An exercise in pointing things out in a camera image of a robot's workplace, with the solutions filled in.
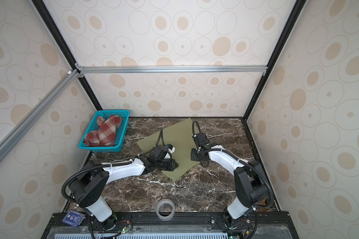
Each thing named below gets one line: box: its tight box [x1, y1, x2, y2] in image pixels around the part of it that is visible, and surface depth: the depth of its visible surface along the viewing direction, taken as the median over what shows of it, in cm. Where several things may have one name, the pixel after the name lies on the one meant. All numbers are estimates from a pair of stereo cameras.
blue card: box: [61, 209, 85, 229], surface depth 74 cm
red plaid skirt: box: [83, 115, 123, 147], surface depth 102 cm
